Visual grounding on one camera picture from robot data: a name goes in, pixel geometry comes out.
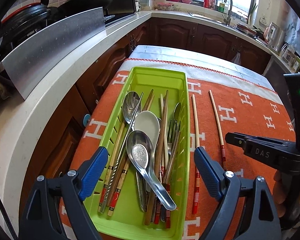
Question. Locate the green dish soap bottle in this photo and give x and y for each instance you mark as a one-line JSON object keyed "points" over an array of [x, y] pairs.
{"points": [[222, 6]]}

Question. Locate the low steel splash guard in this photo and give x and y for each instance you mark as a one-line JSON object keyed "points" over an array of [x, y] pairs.
{"points": [[52, 52]]}

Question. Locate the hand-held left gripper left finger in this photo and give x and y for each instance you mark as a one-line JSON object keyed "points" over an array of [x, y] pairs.
{"points": [[95, 172]]}

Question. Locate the pink bottle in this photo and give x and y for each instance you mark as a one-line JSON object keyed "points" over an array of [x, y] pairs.
{"points": [[212, 0]]}

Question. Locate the large metal spoon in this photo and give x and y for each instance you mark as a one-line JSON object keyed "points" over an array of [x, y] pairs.
{"points": [[131, 105]]}

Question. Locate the green plastic utensil tray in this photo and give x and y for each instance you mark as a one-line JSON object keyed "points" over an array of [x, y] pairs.
{"points": [[152, 80]]}

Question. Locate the steel faucet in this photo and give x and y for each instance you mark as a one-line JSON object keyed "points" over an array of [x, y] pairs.
{"points": [[228, 10]]}

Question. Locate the hanging white plastic bag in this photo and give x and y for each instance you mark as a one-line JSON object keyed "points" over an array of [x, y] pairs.
{"points": [[236, 57]]}

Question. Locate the pile of dishes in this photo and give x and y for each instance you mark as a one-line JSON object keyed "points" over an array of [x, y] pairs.
{"points": [[246, 28]]}

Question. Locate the pink bowl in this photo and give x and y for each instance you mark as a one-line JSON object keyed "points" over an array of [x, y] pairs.
{"points": [[187, 0]]}

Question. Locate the green onion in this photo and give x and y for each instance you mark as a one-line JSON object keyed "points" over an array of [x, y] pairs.
{"points": [[252, 12]]}

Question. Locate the white kitchen countertop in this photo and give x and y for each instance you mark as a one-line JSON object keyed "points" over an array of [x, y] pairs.
{"points": [[40, 110]]}

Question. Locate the brown wooden kitchen cabinets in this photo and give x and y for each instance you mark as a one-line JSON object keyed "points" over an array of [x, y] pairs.
{"points": [[170, 33]]}

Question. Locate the white ceramic soup spoon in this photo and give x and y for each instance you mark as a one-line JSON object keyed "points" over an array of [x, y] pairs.
{"points": [[148, 125]]}

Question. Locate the person's right hand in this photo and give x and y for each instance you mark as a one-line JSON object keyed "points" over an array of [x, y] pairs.
{"points": [[283, 192]]}

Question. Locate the steel electric kettle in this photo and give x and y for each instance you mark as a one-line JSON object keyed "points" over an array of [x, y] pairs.
{"points": [[275, 36]]}

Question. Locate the grey appliance with dark door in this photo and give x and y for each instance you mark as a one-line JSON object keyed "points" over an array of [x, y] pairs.
{"points": [[275, 80]]}

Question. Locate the white wall socket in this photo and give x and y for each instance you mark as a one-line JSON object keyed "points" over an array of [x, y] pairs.
{"points": [[262, 20]]}

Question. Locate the black glass stove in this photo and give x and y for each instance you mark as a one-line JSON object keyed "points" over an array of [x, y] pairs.
{"points": [[117, 18]]}

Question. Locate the pale grey table cover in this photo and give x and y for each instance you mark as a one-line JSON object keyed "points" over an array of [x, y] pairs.
{"points": [[180, 55]]}

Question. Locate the small metal spoon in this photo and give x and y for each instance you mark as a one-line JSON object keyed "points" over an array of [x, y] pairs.
{"points": [[177, 110]]}

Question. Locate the steel sink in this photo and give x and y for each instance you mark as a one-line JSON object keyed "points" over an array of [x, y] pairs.
{"points": [[207, 17]]}

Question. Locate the metal soup spoon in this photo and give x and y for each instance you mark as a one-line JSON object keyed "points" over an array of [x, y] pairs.
{"points": [[140, 152]]}

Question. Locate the black electric cooker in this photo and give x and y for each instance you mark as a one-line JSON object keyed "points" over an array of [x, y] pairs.
{"points": [[27, 15]]}

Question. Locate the metal fork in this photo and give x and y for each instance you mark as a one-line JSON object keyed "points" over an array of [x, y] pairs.
{"points": [[173, 135]]}

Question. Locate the orange and white printed blanket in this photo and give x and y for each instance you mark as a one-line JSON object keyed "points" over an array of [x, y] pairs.
{"points": [[240, 130]]}

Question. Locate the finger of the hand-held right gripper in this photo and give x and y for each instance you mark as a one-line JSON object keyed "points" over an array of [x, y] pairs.
{"points": [[236, 138]]}

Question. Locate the clear bowl with food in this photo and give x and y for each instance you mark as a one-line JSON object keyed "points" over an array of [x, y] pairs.
{"points": [[165, 6]]}

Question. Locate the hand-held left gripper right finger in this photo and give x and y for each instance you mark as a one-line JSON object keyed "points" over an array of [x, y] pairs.
{"points": [[207, 172]]}

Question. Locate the blue round cabinet lock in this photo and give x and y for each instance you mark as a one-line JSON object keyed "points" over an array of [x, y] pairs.
{"points": [[86, 120]]}

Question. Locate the grey printed wall sheet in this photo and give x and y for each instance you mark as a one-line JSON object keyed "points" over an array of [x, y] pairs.
{"points": [[298, 32]]}

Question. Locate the row of condiment jars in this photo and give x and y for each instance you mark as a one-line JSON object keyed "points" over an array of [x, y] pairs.
{"points": [[293, 57]]}

